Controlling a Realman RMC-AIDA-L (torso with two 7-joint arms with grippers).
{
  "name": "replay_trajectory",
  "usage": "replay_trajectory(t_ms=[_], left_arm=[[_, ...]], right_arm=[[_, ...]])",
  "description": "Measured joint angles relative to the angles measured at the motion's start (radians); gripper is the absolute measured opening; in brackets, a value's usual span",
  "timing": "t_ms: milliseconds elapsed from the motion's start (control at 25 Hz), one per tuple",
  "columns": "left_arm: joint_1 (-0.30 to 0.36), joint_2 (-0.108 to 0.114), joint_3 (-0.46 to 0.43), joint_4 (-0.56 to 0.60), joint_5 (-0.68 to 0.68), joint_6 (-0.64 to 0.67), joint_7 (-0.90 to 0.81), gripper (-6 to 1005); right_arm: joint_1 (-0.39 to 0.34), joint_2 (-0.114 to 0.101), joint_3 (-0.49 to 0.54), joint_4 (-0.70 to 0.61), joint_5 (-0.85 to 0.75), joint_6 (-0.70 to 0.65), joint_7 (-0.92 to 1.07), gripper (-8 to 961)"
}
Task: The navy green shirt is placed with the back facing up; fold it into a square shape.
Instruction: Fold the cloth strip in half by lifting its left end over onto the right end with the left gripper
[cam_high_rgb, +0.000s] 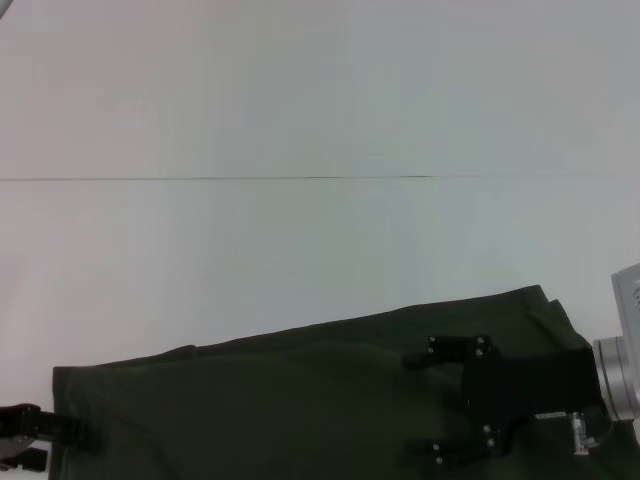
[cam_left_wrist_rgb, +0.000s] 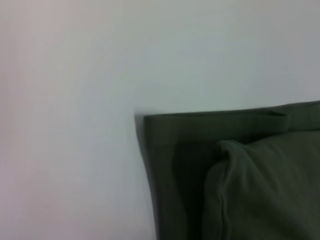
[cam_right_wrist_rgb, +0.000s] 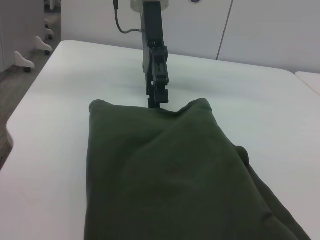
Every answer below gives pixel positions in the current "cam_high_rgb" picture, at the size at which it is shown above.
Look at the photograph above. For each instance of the dark green shirt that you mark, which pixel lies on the dark green shirt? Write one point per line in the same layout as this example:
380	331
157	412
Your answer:
300	410

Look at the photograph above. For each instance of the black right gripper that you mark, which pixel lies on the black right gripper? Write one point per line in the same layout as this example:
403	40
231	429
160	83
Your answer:
520	385

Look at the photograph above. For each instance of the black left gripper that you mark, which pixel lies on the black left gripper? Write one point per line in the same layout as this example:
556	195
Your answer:
17	425

